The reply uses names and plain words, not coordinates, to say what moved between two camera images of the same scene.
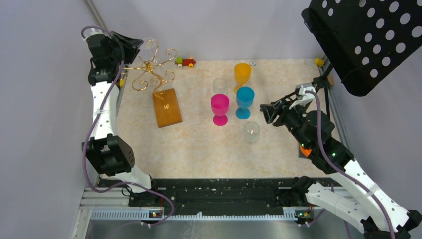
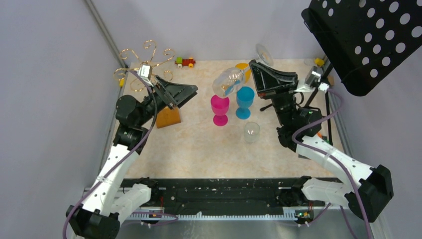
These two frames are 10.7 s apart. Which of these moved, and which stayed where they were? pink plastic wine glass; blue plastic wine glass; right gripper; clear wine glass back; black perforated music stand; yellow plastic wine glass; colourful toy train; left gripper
Moved: right gripper; left gripper; clear wine glass back
Stayed: black perforated music stand; pink plastic wine glass; blue plastic wine glass; colourful toy train; yellow plastic wine glass
